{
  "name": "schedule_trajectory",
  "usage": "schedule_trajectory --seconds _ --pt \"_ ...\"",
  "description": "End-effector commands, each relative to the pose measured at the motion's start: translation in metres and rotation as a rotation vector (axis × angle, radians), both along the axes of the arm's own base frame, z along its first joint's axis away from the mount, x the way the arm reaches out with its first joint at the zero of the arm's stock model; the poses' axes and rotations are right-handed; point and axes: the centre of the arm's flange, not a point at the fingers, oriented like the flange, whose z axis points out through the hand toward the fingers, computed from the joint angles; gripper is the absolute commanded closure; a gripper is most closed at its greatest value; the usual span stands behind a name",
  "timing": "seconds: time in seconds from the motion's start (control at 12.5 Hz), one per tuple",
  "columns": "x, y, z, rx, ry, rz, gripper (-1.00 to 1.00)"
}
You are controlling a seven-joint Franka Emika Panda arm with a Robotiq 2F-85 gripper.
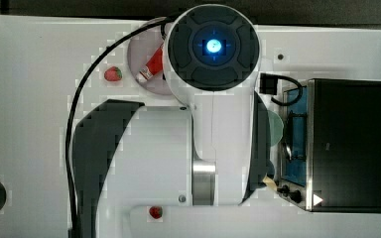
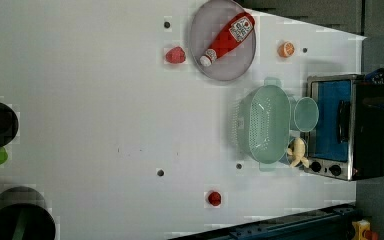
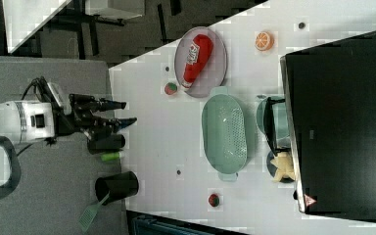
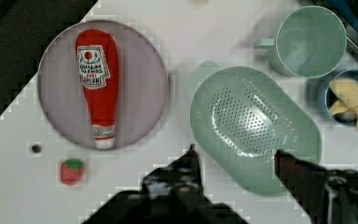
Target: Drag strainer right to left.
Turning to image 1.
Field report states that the toy strawberry near front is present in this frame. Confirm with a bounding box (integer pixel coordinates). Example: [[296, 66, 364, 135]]
[[149, 206, 163, 219]]

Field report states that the red ketchup bottle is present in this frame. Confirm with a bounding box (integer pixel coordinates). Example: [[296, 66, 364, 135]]
[[136, 46, 163, 83]]

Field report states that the toy strawberry near plate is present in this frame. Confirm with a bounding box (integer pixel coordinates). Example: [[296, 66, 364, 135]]
[[104, 66, 122, 82]]

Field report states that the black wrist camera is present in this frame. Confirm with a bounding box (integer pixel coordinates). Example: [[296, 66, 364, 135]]
[[259, 73, 278, 95]]

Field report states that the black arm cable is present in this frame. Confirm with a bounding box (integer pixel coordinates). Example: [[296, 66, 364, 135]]
[[64, 16, 177, 238]]

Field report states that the pink round plate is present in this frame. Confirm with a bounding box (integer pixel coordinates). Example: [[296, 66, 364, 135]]
[[127, 26, 172, 96]]

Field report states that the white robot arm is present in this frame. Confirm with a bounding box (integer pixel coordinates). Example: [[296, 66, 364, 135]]
[[72, 4, 270, 238]]

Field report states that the black toaster oven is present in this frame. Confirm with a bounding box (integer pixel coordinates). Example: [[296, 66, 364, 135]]
[[278, 78, 381, 213]]

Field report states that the dark blue small plate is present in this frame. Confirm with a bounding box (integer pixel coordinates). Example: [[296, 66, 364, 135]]
[[267, 161, 275, 179]]

